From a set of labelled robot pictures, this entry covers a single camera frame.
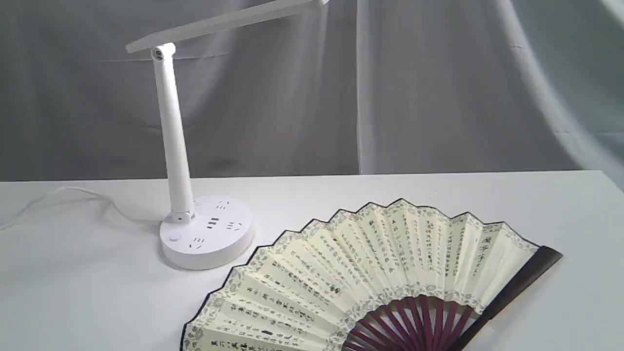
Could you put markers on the white desk lamp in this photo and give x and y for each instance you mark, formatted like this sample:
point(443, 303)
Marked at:
point(205, 232)

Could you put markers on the grey backdrop curtain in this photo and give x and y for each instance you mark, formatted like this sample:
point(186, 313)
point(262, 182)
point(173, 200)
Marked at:
point(355, 87)

